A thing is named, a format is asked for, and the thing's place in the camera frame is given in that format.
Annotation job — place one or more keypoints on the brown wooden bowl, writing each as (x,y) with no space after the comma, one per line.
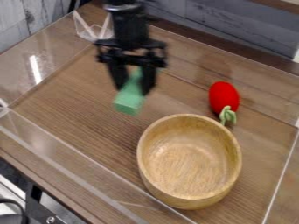
(189,160)

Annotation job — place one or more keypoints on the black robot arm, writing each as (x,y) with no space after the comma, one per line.
(125,4)

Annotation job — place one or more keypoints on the black metal table frame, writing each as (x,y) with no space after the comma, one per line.
(22,207)

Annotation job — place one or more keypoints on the green rectangular block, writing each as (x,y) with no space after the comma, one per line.
(130,98)

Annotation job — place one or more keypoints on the clear acrylic front wall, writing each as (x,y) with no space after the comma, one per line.
(83,184)

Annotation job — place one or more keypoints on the red plush strawberry toy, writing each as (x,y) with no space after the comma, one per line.
(225,102)

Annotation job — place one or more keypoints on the clear acrylic corner bracket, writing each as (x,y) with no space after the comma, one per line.
(93,32)

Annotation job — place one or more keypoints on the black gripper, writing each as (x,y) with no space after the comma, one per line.
(130,47)

